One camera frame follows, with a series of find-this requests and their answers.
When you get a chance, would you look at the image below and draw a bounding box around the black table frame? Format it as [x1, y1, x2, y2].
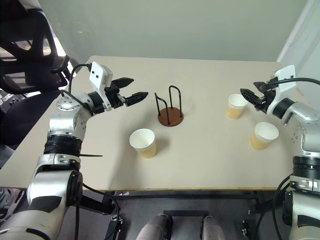
[79, 189, 277, 240]

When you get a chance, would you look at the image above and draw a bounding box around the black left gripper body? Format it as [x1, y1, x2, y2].
[105, 80, 127, 110]

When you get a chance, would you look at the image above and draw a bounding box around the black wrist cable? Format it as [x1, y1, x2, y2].
[59, 63, 91, 106]
[269, 75, 320, 86]

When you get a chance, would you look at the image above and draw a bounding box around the tan ribbed paper cup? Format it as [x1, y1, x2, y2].
[225, 93, 249, 121]
[249, 121, 280, 151]
[129, 128, 158, 160]

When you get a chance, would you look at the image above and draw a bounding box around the black office chair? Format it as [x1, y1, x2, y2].
[0, 0, 76, 149]

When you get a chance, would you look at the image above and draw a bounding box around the black left elbow cable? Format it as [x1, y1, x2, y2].
[73, 183, 121, 240]

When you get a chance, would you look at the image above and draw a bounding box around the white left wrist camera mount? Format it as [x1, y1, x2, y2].
[88, 61, 114, 112]

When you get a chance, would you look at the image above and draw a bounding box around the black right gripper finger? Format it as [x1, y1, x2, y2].
[239, 87, 264, 106]
[253, 81, 270, 92]

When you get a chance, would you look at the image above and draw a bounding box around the black flat plate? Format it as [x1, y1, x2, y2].
[162, 210, 210, 240]

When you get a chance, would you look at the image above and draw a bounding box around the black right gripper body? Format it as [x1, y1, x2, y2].
[255, 79, 279, 112]

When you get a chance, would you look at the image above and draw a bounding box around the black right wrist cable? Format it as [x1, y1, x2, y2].
[269, 75, 320, 86]

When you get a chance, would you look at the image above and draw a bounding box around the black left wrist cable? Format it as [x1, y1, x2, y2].
[59, 63, 91, 106]

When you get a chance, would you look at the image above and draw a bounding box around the black elbow cable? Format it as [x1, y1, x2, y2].
[254, 174, 295, 240]
[73, 183, 121, 240]

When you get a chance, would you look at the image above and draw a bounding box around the black right elbow cable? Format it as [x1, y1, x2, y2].
[254, 174, 295, 240]

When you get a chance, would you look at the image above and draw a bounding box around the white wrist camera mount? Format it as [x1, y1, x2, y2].
[88, 61, 114, 112]
[266, 64, 297, 115]

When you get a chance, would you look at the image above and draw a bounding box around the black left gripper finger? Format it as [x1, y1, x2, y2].
[111, 77, 135, 89]
[123, 91, 150, 107]

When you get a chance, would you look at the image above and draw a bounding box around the brown wire cup holder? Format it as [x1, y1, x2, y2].
[153, 85, 185, 128]

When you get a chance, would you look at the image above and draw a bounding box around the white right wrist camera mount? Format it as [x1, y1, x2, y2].
[266, 64, 297, 115]

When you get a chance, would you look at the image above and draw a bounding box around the grey rounded shape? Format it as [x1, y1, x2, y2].
[201, 214, 227, 240]
[138, 214, 174, 240]

